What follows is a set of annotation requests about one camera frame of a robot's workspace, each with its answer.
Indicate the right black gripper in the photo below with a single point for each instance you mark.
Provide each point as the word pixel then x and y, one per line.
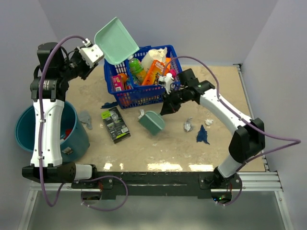
pixel 170 106

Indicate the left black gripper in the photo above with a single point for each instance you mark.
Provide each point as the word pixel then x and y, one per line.
pixel 88 70

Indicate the mint green hand brush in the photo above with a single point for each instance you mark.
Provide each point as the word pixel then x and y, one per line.
pixel 153 122

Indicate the mint green dustpan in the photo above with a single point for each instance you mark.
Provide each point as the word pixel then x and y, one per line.
pixel 116 42

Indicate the red paper scrap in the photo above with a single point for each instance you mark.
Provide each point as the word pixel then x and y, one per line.
pixel 67 133

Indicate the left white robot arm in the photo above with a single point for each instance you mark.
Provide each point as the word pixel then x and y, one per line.
pixel 53 85

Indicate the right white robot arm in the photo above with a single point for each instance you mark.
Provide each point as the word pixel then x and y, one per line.
pixel 247 133

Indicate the blue plastic shopping basket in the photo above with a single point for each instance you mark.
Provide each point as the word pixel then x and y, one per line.
pixel 138 95

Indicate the grey white paper scrap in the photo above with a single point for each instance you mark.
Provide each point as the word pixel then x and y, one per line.
pixel 188 126

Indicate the white paper scrap centre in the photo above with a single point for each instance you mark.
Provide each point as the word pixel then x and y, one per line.
pixel 142 112

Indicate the orange razor package box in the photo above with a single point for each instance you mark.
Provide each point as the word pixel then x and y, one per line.
pixel 154 72

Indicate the small white paper scrap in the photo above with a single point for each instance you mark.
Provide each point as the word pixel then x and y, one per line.
pixel 209 122

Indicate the pink snack box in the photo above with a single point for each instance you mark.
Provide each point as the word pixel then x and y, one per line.
pixel 118 83

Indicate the blue paper scrap right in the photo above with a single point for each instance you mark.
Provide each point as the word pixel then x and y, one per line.
pixel 202 135

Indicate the blue paper scrap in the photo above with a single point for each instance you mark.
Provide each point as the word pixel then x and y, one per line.
pixel 109 105
pixel 202 135

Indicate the green juice bottle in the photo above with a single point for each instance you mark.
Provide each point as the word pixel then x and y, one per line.
pixel 137 69

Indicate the blue paper scrap left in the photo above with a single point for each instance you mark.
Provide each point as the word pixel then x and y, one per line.
pixel 109 105

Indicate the white paper bag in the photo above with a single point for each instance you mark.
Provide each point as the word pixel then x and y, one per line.
pixel 153 54

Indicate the grey paper scrap left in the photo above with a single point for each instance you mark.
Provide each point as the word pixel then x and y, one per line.
pixel 85 118

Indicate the black razor package box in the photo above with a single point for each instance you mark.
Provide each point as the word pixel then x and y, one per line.
pixel 115 125

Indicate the teal trash bin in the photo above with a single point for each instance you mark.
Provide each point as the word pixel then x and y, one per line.
pixel 58 116

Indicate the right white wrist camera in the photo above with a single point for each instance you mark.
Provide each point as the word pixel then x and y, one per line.
pixel 166 82

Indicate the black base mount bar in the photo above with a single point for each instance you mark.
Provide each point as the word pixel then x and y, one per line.
pixel 203 185

